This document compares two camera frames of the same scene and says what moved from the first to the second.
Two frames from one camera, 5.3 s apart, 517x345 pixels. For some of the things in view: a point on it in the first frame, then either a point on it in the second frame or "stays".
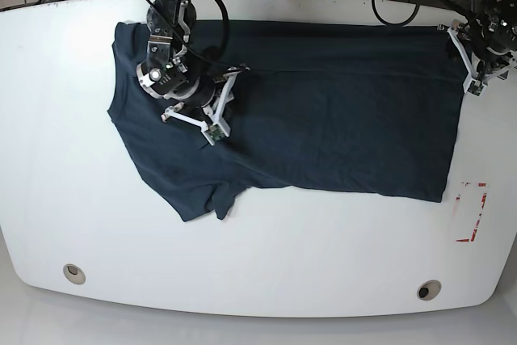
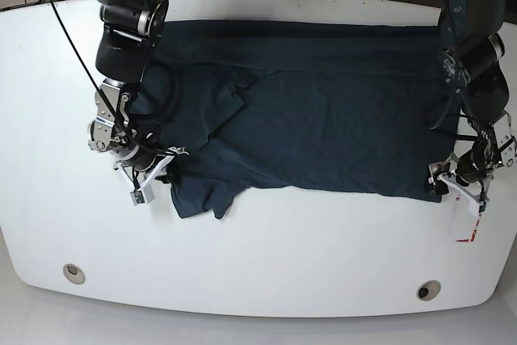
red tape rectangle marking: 472,239 stays
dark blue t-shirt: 326,111 stays
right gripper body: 477,75 -> 476,195
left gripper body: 210,115 -> 143,193
